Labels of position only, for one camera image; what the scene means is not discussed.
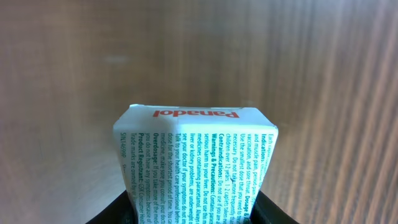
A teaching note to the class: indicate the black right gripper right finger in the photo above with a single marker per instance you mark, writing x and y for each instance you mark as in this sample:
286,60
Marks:
265,211

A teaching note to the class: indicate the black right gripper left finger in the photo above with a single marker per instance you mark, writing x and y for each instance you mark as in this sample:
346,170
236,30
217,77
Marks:
119,211

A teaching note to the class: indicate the white green Panadol box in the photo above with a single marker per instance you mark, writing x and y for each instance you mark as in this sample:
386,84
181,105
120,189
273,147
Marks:
193,165

